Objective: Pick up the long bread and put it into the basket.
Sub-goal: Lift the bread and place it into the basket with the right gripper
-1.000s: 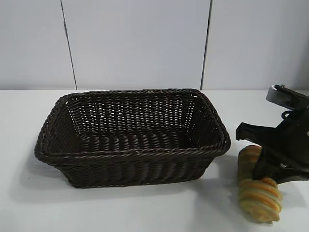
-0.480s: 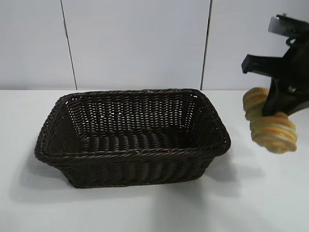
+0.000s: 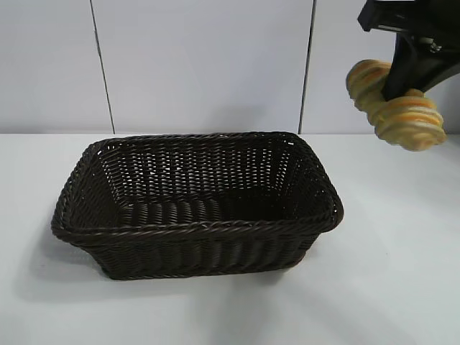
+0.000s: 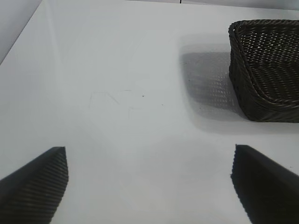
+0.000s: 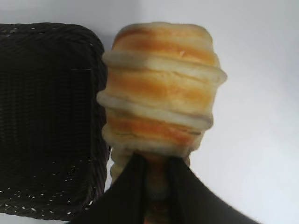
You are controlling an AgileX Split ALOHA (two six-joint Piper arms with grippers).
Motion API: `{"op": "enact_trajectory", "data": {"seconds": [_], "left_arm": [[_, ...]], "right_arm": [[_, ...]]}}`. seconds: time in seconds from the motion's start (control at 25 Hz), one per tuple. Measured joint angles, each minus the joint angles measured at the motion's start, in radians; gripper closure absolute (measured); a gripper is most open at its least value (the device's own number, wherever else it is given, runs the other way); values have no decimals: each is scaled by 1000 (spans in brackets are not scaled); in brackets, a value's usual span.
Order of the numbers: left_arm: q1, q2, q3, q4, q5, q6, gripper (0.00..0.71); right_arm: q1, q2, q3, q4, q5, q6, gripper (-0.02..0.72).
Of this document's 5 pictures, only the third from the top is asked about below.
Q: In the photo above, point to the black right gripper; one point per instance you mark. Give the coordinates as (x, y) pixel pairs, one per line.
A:
(413, 18)

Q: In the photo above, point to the long striped bread roll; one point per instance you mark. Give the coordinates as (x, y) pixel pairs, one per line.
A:
(413, 122)

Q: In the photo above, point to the dark brown woven wicker basket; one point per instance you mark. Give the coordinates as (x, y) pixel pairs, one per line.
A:
(197, 240)

